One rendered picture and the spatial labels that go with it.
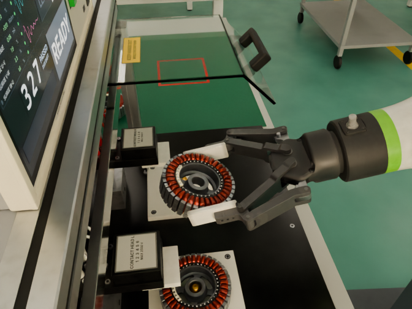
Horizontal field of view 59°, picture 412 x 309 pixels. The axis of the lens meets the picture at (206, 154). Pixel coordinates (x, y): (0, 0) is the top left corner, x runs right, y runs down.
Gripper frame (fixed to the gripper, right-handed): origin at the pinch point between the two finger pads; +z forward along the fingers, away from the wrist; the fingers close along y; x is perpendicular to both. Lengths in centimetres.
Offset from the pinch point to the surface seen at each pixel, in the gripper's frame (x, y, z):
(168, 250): 3.9, 7.8, 6.4
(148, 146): 0.1, -11.5, 8.4
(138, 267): -1.2, 12.4, 8.8
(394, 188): 120, -72, -76
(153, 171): 13.8, -18.7, 12.5
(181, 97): 20, -52, 7
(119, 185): 7.9, -11.2, 17.3
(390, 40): 121, -199, -130
